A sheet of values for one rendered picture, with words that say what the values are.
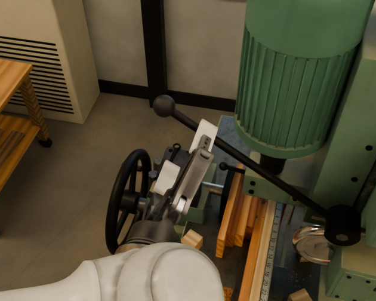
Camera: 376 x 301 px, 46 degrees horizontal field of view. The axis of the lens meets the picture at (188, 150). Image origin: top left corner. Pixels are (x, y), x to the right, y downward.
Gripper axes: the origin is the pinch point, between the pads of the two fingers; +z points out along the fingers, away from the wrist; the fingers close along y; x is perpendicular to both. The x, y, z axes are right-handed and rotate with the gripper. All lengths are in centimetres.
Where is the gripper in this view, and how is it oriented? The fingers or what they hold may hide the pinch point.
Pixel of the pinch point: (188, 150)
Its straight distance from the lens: 74.5
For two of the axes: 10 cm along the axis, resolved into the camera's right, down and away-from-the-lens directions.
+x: -8.5, -4.9, -2.0
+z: 2.7, -7.3, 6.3
